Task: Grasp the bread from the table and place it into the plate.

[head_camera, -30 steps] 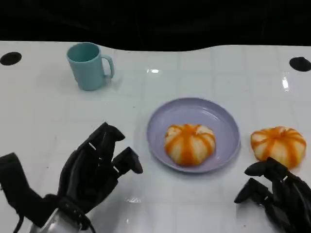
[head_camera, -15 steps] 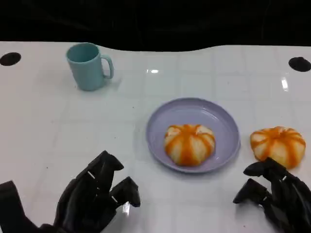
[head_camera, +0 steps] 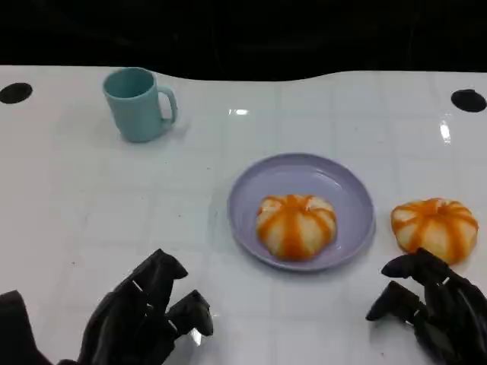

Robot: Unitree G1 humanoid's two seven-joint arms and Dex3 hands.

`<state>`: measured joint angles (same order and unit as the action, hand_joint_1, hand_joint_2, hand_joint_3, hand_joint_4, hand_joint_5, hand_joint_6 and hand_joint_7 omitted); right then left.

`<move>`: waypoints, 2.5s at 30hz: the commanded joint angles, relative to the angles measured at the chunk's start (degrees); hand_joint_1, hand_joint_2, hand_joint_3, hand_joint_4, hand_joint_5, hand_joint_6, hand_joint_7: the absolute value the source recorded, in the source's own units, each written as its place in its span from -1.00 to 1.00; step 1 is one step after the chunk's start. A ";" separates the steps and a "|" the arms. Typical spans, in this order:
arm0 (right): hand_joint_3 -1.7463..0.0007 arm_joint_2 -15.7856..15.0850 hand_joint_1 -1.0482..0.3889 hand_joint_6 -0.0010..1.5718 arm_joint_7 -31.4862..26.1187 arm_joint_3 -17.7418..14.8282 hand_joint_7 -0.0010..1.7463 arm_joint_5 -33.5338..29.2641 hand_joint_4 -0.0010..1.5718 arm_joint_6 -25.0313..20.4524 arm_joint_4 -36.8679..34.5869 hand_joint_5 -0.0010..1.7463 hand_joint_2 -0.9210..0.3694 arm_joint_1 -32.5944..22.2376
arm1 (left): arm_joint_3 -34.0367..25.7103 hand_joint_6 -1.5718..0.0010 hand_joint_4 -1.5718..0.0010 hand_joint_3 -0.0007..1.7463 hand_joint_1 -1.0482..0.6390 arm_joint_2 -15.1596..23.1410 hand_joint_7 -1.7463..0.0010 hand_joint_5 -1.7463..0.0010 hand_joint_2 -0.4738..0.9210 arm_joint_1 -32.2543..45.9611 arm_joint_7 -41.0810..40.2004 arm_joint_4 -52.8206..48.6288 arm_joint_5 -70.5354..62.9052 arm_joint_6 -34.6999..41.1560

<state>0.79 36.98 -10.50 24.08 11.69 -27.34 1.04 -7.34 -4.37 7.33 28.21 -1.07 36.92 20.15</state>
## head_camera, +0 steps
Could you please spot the orange and white bread roll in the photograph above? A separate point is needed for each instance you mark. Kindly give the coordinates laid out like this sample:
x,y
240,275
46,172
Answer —
x,y
433,228
295,228

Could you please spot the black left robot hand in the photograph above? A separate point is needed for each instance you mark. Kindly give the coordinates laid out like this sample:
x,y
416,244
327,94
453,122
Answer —
x,y
125,319

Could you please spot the lilac plate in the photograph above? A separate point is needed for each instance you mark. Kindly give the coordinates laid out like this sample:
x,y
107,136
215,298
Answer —
x,y
304,175

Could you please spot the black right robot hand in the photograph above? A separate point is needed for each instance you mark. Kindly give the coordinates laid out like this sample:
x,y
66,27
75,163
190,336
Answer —
x,y
456,311

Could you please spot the pale green mug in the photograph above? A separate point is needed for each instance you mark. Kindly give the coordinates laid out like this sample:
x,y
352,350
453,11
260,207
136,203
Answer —
x,y
135,116

